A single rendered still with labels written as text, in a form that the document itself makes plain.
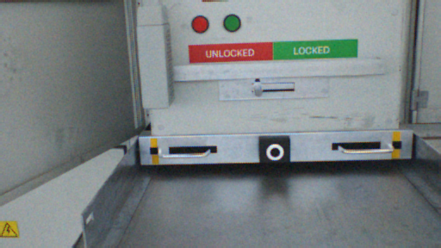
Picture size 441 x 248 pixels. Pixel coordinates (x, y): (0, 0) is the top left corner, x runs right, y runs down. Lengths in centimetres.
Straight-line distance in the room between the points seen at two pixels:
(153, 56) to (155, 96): 7
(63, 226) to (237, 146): 71
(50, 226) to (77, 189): 16
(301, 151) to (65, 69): 54
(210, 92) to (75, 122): 35
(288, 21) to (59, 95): 51
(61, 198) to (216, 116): 66
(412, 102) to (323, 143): 44
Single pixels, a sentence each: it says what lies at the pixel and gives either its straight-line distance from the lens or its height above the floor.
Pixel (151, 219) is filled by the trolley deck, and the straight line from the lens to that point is 76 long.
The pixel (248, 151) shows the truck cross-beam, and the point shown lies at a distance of 92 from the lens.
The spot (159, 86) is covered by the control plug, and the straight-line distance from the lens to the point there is 80.
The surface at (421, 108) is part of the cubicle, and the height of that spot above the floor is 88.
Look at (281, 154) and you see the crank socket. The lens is 90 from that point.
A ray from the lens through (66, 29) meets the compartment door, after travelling 107.
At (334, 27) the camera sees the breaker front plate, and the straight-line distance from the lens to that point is 90.
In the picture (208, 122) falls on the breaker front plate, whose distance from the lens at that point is 92.
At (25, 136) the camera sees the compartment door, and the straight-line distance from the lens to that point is 98.
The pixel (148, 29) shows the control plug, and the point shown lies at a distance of 79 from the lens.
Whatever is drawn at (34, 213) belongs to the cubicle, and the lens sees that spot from 148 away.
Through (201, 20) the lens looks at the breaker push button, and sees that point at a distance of 88.
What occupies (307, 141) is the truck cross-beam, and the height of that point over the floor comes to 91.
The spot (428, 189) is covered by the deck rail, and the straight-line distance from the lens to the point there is 88.
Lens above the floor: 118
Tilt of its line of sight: 15 degrees down
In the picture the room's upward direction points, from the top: 2 degrees counter-clockwise
